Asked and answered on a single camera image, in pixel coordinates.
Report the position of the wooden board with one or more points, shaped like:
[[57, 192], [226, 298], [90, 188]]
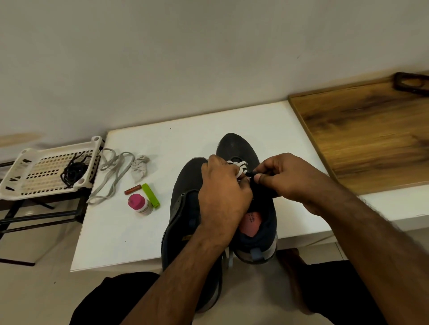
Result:
[[368, 134]]

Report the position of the white perforated plastic tray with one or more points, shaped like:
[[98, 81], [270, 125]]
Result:
[[40, 173]]

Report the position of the pink capped white bottle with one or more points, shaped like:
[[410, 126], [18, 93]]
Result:
[[137, 203]]

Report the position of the person's right hand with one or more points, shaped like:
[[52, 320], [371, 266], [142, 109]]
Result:
[[295, 177]]

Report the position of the black metal rack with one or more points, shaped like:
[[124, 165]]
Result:
[[33, 214]]

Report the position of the dark sneaker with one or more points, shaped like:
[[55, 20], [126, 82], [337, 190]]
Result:
[[181, 214], [233, 144]]

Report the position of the grey shoelace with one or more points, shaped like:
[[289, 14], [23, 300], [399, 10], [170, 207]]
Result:
[[238, 165]]

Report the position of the black shoelace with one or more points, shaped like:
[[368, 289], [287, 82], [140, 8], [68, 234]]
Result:
[[83, 161], [74, 174]]

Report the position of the grey shoelaces bundle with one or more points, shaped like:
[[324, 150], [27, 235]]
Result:
[[117, 173]]

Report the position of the person's left forearm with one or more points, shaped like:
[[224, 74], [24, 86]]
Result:
[[177, 284]]

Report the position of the person's right forearm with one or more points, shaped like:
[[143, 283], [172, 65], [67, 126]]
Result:
[[382, 258]]

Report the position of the small red stick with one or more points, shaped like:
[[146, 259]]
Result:
[[133, 189]]

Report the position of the person's left hand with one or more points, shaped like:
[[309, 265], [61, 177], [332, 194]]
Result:
[[224, 197]]

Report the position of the green marker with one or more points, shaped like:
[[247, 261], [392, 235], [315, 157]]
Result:
[[151, 195]]

